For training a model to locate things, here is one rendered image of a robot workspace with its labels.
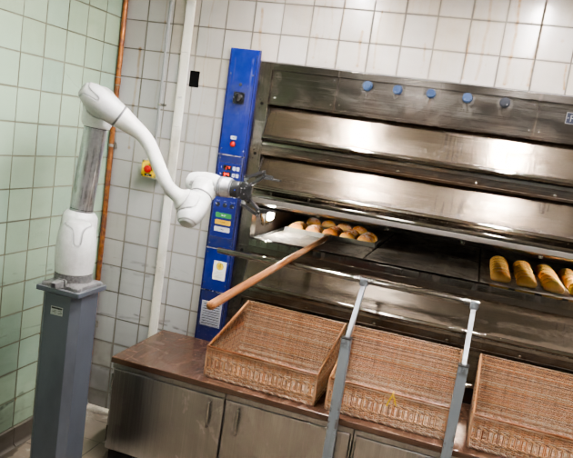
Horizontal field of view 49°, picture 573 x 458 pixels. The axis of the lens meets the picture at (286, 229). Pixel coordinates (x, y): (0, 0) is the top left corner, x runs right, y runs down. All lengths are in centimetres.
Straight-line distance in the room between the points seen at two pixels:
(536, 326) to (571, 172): 74
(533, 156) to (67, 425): 238
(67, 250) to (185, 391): 88
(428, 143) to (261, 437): 159
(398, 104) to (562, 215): 92
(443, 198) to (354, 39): 89
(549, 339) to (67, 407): 218
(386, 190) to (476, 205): 43
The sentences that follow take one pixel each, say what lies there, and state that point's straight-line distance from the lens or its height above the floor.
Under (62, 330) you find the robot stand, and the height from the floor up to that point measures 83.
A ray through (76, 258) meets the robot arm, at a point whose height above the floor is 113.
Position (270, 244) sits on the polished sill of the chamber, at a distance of 333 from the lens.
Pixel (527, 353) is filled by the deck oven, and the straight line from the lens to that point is 326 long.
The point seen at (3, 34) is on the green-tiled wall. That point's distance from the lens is 303.
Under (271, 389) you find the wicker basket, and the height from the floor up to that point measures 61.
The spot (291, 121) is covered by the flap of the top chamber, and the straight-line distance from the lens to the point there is 328.
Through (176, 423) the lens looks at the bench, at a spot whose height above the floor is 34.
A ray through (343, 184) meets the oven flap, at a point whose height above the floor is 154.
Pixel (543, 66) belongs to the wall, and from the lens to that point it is 316.
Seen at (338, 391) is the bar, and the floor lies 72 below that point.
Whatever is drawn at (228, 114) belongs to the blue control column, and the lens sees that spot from 336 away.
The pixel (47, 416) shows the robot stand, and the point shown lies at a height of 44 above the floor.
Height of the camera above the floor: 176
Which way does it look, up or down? 9 degrees down
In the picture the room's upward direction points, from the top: 8 degrees clockwise
